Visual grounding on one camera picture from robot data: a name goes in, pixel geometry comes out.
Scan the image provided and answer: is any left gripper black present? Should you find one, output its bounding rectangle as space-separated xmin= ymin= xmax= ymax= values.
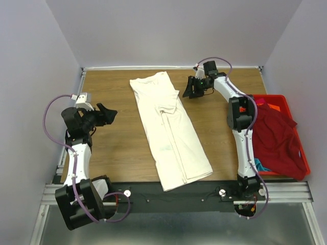
xmin=80 ymin=103 xmax=118 ymax=132

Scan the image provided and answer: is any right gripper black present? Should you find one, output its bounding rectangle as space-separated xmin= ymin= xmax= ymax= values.
xmin=181 ymin=76 xmax=210 ymax=99

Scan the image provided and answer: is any white t shirt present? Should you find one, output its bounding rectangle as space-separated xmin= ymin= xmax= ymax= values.
xmin=130 ymin=71 xmax=213 ymax=191

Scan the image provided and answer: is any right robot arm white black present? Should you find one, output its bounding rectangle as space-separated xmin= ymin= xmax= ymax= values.
xmin=182 ymin=59 xmax=261 ymax=200

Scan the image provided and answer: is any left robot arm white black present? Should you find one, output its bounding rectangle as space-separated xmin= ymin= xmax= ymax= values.
xmin=55 ymin=103 xmax=118 ymax=230

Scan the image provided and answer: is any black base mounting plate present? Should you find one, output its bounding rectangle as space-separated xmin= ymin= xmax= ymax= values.
xmin=104 ymin=180 xmax=266 ymax=216

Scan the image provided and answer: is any orange t shirt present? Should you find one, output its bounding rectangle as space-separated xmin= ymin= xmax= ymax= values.
xmin=255 ymin=98 xmax=281 ymax=112

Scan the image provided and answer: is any red plastic bin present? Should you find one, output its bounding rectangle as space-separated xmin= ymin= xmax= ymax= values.
xmin=249 ymin=94 xmax=311 ymax=181

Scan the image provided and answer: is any dark red t shirt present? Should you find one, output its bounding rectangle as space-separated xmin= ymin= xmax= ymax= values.
xmin=252 ymin=104 xmax=307 ymax=181

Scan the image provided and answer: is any teal t shirt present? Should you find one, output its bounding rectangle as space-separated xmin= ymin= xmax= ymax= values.
xmin=254 ymin=158 xmax=271 ymax=172

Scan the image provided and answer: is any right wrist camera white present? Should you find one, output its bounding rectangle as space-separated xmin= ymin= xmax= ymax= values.
xmin=193 ymin=67 xmax=205 ymax=79

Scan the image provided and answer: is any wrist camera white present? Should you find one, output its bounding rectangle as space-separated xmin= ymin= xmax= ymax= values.
xmin=193 ymin=67 xmax=205 ymax=79
xmin=71 ymin=92 xmax=94 ymax=111

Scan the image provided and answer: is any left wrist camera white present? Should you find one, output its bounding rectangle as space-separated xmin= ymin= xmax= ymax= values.
xmin=71 ymin=92 xmax=94 ymax=111

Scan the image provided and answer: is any aluminium table frame rail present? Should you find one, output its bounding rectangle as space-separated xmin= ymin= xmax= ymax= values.
xmin=29 ymin=67 xmax=86 ymax=245

